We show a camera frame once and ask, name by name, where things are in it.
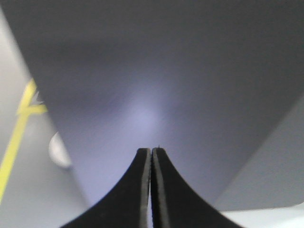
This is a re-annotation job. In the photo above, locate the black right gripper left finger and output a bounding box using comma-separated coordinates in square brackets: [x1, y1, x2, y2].
[62, 148, 151, 228]

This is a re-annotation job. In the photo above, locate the white open fridge door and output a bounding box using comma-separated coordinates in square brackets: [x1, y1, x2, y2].
[0, 0, 304, 204]

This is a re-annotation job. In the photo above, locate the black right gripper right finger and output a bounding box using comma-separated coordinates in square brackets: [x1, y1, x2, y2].
[151, 148, 241, 228]

